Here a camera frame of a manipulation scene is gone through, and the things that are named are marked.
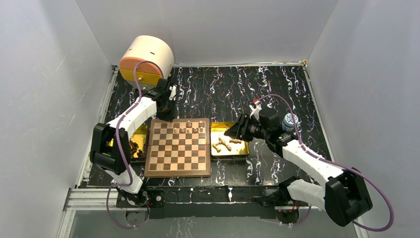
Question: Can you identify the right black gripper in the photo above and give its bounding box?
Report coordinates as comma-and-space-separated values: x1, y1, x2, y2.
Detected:
223, 113, 269, 142

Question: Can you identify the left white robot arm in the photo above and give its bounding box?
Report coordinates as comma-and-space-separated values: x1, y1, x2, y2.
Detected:
90, 78, 177, 206

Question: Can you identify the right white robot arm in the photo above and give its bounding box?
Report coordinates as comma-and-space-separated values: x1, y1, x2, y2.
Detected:
224, 108, 373, 227

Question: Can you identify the pile of light pieces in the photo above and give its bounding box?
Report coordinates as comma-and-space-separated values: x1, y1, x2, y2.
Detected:
211, 137, 242, 153

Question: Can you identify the gold tin with light pieces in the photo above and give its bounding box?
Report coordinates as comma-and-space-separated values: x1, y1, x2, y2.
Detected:
210, 122, 250, 160

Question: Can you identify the gold tin with dark pieces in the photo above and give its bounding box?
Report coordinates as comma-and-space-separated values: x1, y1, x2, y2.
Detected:
128, 124, 149, 164

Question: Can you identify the wooden chessboard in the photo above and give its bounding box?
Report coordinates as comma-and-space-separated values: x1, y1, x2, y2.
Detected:
144, 118, 211, 178

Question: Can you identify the small blue white jar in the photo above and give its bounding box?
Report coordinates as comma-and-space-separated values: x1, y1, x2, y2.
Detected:
281, 113, 299, 131

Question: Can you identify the round cream drawer box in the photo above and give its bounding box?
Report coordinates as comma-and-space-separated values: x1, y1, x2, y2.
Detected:
119, 35, 174, 90

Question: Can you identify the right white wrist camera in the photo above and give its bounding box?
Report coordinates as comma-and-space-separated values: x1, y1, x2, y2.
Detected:
249, 99, 262, 121

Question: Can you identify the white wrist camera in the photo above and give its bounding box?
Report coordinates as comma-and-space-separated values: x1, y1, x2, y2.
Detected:
168, 85, 177, 101
249, 99, 262, 121

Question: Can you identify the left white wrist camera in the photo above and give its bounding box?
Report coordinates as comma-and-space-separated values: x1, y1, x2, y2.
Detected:
168, 85, 177, 101

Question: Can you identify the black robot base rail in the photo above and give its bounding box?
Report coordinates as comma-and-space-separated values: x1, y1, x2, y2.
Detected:
116, 185, 309, 227

